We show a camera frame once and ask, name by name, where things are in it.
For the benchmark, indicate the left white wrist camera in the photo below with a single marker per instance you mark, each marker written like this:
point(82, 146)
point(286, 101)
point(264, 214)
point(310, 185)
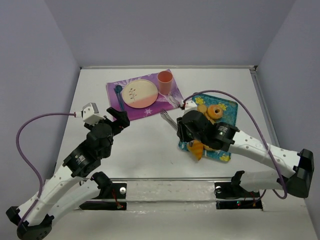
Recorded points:
point(90, 114)

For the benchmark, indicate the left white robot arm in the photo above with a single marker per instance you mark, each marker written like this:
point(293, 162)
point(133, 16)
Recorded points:
point(75, 182)

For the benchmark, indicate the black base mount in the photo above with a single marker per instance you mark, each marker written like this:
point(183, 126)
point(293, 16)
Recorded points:
point(231, 196)
point(111, 194)

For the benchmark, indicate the blue plastic spoon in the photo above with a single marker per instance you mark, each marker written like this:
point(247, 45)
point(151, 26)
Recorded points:
point(118, 89)

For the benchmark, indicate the pink plastic cup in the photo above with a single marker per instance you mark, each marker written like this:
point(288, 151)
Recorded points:
point(165, 79)

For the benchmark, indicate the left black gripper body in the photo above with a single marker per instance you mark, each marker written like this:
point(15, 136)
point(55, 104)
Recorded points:
point(119, 120)

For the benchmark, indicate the small round bun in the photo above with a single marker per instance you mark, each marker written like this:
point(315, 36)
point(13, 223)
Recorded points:
point(202, 108)

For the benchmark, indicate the cream and pink plate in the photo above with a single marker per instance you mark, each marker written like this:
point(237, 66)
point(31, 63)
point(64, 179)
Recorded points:
point(139, 94)

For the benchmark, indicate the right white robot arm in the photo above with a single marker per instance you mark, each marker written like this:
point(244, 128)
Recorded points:
point(290, 171)

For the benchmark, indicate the glazed donut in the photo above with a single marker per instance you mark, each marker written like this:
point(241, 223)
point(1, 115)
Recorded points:
point(215, 112)

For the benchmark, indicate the orange croissant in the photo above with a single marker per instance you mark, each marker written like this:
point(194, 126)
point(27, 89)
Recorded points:
point(196, 148)

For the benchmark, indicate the metal tongs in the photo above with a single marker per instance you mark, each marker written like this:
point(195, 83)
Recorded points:
point(164, 114)

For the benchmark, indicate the purple floral placemat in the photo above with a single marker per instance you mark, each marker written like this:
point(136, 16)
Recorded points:
point(135, 114)

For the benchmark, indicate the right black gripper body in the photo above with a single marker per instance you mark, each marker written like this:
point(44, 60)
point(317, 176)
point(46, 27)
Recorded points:
point(180, 130)

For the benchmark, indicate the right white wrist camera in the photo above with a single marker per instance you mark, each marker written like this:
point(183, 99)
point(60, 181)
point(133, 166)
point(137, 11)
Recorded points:
point(188, 106)

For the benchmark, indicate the teal floral tray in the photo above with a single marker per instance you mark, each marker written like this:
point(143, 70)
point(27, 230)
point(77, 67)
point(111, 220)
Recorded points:
point(230, 113)

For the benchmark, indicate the light round bun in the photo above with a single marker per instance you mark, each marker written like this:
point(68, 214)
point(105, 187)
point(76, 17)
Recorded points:
point(207, 148)

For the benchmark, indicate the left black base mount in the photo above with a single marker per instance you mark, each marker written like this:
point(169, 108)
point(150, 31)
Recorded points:
point(111, 194)

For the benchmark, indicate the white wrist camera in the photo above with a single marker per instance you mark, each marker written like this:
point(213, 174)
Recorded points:
point(90, 114)
point(188, 106)

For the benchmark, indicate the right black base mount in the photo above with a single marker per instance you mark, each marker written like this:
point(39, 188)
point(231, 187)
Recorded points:
point(231, 196)

